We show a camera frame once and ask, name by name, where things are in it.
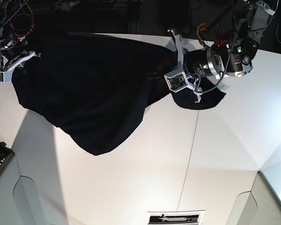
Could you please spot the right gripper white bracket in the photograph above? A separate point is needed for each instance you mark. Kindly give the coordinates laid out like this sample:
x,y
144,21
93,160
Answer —
x,y
22,57

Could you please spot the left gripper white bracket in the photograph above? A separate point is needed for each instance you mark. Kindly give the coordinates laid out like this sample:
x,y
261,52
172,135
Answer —
x,y
193,79

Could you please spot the black graphic t-shirt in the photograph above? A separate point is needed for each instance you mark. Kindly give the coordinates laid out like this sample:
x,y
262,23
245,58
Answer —
x,y
95,88

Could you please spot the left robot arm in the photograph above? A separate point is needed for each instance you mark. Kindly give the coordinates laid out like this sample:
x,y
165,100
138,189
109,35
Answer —
x,y
221,55

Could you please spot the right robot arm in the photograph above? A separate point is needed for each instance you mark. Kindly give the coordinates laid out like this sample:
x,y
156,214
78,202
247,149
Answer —
x,y
16,23

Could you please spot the printed paper label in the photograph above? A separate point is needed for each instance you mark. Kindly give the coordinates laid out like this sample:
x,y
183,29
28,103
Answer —
x,y
176,218

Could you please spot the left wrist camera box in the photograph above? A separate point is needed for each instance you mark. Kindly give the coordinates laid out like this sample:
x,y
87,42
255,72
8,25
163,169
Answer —
x,y
176,82

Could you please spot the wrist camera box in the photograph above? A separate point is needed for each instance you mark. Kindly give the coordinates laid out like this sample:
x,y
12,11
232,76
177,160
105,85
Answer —
x,y
6,76
176,82

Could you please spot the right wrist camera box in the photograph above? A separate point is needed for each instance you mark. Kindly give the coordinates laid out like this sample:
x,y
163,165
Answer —
x,y
6,76

